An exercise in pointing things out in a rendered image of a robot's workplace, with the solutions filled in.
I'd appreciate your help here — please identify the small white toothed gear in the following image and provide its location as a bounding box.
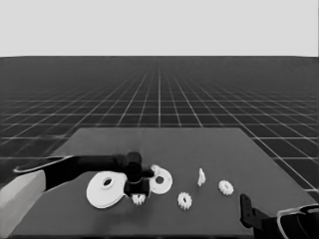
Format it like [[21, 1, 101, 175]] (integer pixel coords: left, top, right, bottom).
[[217, 179, 234, 196], [132, 193, 148, 206], [176, 191, 193, 211]]

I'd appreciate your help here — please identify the large thick white disc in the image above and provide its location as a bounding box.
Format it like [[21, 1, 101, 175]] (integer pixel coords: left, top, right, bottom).
[[86, 170, 129, 209]]

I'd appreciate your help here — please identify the white round pinned carrier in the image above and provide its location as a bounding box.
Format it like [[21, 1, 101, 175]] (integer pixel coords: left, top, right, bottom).
[[148, 164, 173, 195]]

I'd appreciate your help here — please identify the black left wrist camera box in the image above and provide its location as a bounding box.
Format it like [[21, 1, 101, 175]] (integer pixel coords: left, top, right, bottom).
[[141, 168, 156, 179]]

